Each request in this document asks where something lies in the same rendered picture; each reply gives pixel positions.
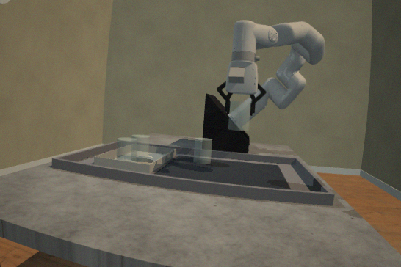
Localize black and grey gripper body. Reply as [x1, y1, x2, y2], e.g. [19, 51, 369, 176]
[225, 60, 258, 95]

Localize clear glass jar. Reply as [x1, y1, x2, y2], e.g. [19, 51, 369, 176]
[193, 138, 212, 164]
[117, 138, 137, 162]
[131, 135, 150, 162]
[228, 101, 251, 131]

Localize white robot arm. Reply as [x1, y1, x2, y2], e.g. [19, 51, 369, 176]
[228, 20, 325, 120]

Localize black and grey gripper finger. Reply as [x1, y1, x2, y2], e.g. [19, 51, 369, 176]
[250, 84, 267, 116]
[217, 81, 233, 114]

